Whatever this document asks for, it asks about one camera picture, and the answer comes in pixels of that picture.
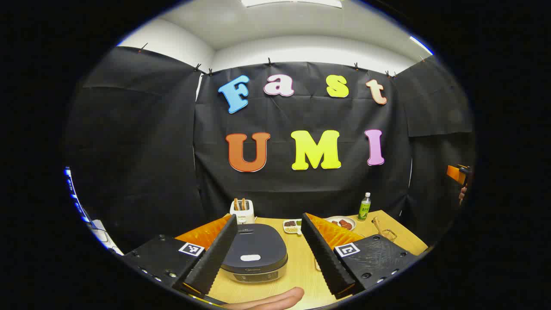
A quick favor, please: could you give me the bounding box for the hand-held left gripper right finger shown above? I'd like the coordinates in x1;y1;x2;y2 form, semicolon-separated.
300;212;420;300

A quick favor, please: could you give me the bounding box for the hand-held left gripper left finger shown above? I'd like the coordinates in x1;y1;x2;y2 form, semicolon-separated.
123;214;238;298

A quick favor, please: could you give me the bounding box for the dark-lidded silver rice cooker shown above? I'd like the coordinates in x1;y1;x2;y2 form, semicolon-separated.
220;223;288;283

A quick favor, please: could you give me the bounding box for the white round plate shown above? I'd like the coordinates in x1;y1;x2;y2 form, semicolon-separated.
324;216;356;232

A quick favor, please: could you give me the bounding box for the white toaster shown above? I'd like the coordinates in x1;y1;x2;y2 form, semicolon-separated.
229;199;255;225

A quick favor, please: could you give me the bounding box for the green drink bottle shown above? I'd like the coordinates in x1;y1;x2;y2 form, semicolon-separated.
358;192;371;221

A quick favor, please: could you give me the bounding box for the white side desk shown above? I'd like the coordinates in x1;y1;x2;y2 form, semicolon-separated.
88;219;124;255

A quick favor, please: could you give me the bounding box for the black backdrop cloth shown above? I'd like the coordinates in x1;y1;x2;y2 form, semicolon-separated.
65;45;476;254

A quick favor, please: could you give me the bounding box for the ceiling light panel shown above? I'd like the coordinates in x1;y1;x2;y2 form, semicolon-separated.
241;0;343;8
409;37;433;55

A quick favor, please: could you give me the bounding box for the computer monitor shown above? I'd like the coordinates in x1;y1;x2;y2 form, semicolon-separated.
65;167;93;224

